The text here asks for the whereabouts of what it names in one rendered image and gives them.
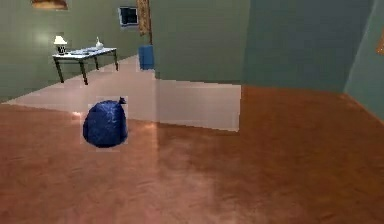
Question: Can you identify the pale blue flat dish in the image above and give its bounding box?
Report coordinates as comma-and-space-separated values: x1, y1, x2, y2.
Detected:
69, 47, 98, 56

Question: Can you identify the blue bin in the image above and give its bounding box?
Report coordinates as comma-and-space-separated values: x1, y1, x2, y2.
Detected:
137, 44, 155, 71

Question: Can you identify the white table lamp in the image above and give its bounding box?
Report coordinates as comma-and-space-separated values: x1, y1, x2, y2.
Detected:
53, 35, 68, 56

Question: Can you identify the pale table with dark legs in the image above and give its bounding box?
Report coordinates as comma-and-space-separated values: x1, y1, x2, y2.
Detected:
52, 47, 120, 86

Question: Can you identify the blue garbage bag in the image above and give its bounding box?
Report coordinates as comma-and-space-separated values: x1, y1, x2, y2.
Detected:
82, 96, 129, 149

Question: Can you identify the orange framed wall picture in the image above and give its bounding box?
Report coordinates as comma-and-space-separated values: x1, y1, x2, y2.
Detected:
375, 29, 384, 56

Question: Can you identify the brown patterned curtain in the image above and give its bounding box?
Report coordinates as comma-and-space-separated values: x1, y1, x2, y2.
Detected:
136, 0, 153, 46

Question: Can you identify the brown framed wall picture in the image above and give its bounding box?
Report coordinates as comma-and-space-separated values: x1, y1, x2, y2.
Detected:
31, 0, 69, 11

